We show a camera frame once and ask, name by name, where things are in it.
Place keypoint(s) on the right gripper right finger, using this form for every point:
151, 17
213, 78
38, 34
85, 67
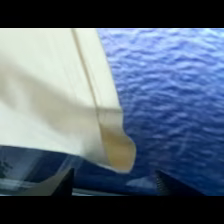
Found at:
170, 186

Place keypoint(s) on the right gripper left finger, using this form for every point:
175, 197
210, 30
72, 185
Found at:
67, 186

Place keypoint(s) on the cream shirt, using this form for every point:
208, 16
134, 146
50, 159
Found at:
46, 100

